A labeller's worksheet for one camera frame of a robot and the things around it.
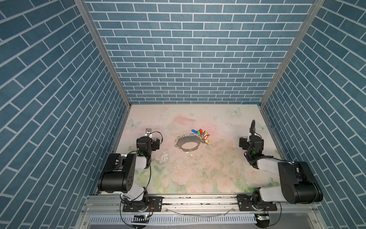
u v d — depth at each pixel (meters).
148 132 0.82
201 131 1.04
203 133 1.02
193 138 1.01
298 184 0.44
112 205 0.75
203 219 0.77
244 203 0.74
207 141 0.99
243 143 0.89
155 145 0.85
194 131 1.04
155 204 0.74
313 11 0.72
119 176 0.45
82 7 0.70
